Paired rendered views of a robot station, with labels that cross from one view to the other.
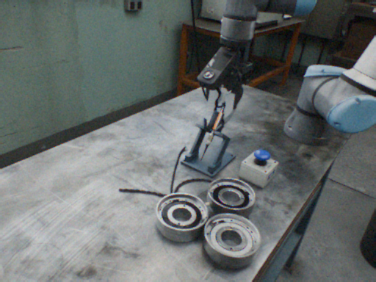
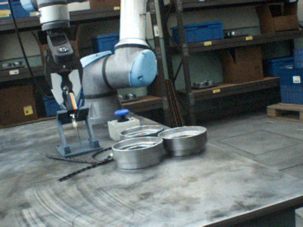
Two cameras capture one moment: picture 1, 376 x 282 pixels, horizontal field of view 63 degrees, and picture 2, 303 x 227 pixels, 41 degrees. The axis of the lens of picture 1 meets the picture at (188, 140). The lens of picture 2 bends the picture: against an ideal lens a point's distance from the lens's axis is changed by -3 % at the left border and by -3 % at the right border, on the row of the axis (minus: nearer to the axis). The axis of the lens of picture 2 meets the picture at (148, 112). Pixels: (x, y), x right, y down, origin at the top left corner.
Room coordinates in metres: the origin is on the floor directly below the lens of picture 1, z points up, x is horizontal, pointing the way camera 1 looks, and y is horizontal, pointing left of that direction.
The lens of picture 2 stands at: (-0.08, 0.62, 1.03)
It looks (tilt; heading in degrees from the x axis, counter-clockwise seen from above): 9 degrees down; 309
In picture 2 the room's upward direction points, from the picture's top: 8 degrees counter-clockwise
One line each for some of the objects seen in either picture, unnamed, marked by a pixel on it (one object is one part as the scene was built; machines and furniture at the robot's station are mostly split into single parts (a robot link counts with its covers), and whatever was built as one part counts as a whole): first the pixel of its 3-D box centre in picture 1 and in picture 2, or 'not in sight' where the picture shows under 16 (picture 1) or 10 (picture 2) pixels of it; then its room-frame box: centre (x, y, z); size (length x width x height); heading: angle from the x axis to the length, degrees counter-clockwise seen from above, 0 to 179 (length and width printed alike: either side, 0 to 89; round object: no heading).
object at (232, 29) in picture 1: (236, 28); (52, 16); (0.74, -0.08, 1.14); 0.08 x 0.08 x 0.05
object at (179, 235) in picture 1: (181, 217); (138, 152); (0.45, 0.00, 0.82); 0.10 x 0.10 x 0.04
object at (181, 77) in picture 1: (242, 59); not in sight; (3.27, -0.48, 0.39); 1.50 x 0.62 x 0.78; 146
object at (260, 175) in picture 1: (259, 167); (123, 127); (0.65, -0.19, 0.82); 0.08 x 0.07 x 0.05; 146
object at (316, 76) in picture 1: (323, 87); (99, 72); (0.91, -0.39, 0.97); 0.13 x 0.12 x 0.14; 9
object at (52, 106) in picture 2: not in sight; (67, 101); (3.38, -2.33, 0.56); 0.52 x 0.38 x 0.22; 53
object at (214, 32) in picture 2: not in sight; (197, 33); (2.46, -3.68, 1.11); 0.52 x 0.38 x 0.22; 56
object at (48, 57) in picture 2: (233, 62); (58, 47); (0.75, -0.09, 1.06); 0.09 x 0.08 x 0.12; 148
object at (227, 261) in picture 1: (230, 241); (183, 140); (0.41, -0.10, 0.82); 0.10 x 0.10 x 0.04
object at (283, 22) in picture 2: not in sight; (277, 18); (1.79, -4.63, 1.19); 0.45 x 0.40 x 0.37; 51
